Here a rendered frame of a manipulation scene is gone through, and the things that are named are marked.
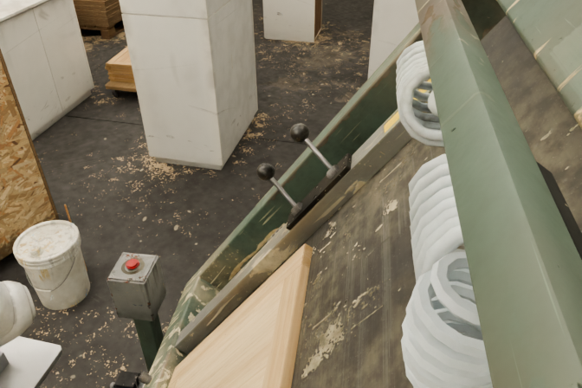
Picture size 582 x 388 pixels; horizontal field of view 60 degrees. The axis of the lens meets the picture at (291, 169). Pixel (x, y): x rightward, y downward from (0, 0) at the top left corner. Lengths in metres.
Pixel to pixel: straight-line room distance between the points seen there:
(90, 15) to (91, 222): 3.44
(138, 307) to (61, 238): 1.16
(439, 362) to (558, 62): 0.36
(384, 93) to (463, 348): 0.97
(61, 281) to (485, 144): 2.65
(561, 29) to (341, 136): 0.71
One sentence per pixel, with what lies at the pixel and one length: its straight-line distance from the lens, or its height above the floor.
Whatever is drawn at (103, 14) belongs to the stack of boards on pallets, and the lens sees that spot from 6.26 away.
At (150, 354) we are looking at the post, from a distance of 1.89.
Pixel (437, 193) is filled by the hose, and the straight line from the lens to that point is 0.26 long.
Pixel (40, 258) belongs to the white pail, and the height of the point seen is 0.35.
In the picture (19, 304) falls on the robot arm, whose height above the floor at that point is 1.00.
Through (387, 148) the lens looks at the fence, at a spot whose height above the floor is 1.55.
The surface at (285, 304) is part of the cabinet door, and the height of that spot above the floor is 1.33.
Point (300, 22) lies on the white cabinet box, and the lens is 5.81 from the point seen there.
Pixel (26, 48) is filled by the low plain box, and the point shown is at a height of 0.67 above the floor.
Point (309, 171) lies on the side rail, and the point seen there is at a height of 1.32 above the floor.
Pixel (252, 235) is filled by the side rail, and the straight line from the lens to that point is 1.40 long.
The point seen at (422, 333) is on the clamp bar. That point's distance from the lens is 0.19.
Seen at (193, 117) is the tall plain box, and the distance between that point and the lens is 3.44.
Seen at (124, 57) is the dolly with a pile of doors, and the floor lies 0.30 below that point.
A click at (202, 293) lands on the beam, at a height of 0.89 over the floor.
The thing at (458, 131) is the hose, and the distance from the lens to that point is 0.18.
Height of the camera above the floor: 2.02
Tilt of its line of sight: 34 degrees down
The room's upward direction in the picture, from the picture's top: 1 degrees counter-clockwise
